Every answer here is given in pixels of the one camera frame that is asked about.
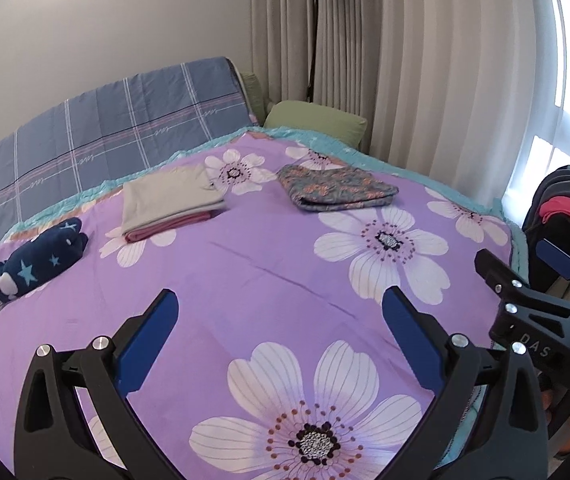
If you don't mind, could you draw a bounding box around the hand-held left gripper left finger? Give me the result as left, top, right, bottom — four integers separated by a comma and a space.
13, 288, 186, 480

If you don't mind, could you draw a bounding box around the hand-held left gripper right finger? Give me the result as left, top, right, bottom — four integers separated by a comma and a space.
380, 285, 550, 480

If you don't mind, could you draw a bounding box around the teal orange floral cloth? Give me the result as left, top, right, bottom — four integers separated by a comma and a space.
277, 162, 400, 212

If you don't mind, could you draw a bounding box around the pile of dark clothes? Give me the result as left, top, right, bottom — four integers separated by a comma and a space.
521, 166, 570, 271

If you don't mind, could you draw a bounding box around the purple flower print blanket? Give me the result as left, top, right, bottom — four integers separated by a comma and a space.
0, 127, 528, 476

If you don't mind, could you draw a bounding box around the navy star print cloth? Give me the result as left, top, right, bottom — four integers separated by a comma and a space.
0, 217, 90, 311

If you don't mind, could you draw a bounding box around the beige and pink folded cloth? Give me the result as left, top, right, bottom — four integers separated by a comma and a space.
121, 165, 228, 238

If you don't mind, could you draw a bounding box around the blue plaid quilt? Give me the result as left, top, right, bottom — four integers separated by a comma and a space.
0, 56, 260, 246

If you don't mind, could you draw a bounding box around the cream pleated curtain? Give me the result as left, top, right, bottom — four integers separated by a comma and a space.
250, 0, 570, 221

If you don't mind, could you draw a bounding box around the large green pillow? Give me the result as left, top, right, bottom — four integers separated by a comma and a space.
262, 101, 368, 150

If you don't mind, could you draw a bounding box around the small green pillow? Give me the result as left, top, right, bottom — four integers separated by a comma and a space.
240, 72, 276, 123

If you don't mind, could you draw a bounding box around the black floor lamp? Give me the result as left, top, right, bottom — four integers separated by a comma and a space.
297, 0, 328, 103

